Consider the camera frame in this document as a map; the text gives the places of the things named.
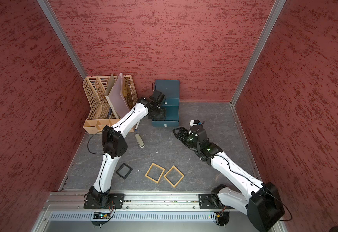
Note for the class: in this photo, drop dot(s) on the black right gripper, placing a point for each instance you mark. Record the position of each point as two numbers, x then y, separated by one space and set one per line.
182 137

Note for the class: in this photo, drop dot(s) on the teal drawer cabinet yellow trim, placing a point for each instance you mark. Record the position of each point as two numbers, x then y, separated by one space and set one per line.
171 90

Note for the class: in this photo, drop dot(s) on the black square box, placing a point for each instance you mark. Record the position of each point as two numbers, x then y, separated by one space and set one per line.
161 116
124 171

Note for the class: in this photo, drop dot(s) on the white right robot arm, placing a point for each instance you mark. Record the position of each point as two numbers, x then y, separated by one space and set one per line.
260 201

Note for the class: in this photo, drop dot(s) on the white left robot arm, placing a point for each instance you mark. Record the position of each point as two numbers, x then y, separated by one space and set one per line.
115 146

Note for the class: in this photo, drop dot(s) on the pink paper folder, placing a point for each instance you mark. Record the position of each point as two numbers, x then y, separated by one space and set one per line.
114 95

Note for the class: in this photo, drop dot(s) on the beige stapler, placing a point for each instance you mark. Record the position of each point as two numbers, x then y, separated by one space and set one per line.
139 140

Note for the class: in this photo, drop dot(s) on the beige lattice file organizer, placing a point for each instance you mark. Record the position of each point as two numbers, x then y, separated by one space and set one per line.
101 112

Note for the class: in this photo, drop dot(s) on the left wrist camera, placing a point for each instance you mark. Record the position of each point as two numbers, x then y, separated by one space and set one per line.
158 98

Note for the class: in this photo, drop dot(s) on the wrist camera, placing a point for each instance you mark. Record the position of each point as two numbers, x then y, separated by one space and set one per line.
196 126
158 98

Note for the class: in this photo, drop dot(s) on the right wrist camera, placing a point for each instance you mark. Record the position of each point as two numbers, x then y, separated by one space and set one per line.
196 126

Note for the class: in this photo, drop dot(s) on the large wooden frame left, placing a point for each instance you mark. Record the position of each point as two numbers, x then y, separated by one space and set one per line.
155 173

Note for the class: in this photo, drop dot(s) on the large wooden frame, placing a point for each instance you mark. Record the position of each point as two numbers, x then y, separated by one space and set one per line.
155 173
174 176

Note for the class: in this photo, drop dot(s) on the large wooden frame right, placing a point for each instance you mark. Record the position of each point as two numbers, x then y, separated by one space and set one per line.
174 176

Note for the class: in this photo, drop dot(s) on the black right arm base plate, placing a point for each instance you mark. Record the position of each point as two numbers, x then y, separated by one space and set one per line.
211 201

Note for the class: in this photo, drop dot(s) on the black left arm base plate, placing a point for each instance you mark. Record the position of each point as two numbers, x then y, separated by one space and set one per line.
113 200

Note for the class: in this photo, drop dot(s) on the aluminium corner post left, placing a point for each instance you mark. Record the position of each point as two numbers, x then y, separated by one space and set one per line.
50 15

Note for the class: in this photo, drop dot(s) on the aluminium front rail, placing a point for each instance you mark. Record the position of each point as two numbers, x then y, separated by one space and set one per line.
148 200

